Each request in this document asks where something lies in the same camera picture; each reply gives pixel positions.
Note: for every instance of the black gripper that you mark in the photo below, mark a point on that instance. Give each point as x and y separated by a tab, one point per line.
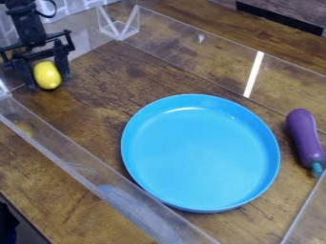
35	43

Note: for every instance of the yellow lemon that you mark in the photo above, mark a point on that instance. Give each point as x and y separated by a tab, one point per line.
47	75

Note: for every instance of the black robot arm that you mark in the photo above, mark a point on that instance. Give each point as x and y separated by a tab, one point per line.
19	2

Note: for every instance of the blue round tray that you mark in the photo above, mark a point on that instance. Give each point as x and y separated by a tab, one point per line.
201	153

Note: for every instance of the purple toy eggplant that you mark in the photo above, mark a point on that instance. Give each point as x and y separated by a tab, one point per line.
302	130

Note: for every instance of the clear acrylic corner bracket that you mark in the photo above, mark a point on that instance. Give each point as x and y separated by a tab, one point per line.
119	20

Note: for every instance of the clear acrylic enclosure wall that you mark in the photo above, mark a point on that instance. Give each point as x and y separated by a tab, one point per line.
62	172

